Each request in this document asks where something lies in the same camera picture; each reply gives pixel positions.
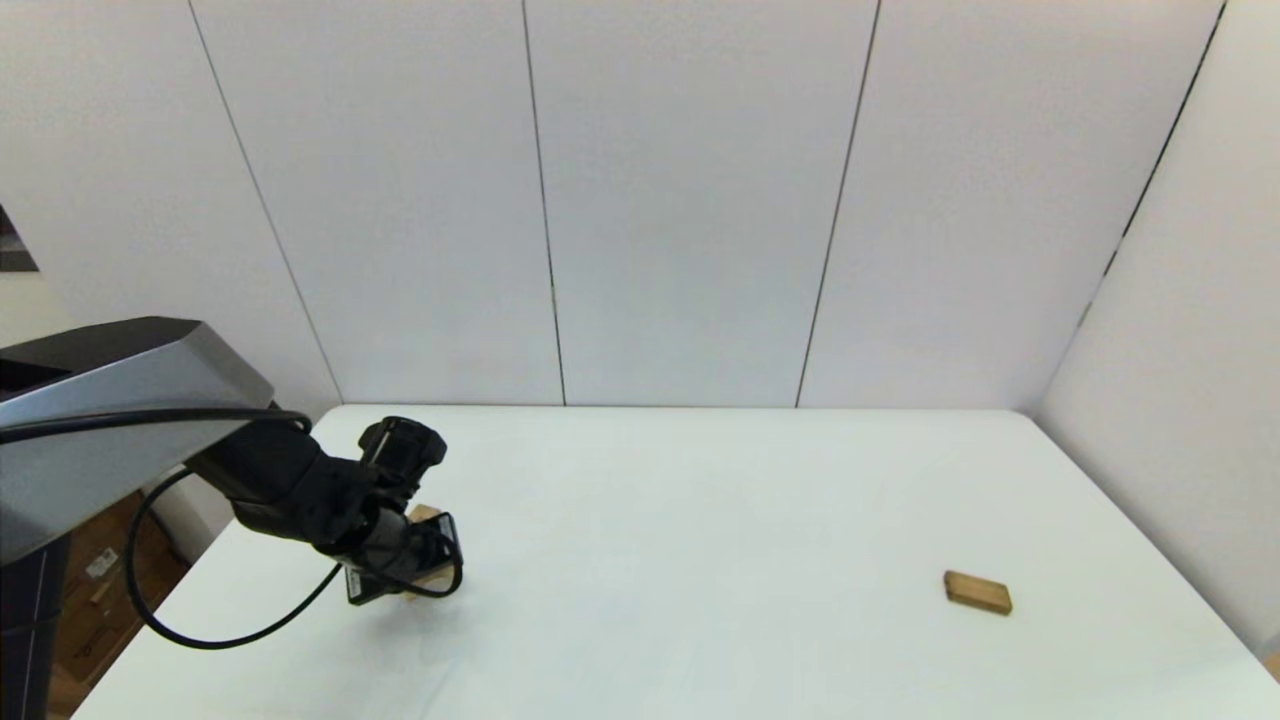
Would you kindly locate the triangular wooden block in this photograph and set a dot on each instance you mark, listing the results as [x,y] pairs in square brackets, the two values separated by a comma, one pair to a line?
[426,514]

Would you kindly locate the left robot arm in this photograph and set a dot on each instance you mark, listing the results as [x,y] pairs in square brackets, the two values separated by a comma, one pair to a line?
[100,400]

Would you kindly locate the rectangular wooden block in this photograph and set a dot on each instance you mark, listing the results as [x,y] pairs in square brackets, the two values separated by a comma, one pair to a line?
[977,593]

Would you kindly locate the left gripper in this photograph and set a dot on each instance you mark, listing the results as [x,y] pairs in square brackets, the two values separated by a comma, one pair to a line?
[395,550]

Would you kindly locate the arched wooden block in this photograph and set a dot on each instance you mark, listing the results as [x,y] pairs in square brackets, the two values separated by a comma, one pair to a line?
[428,582]

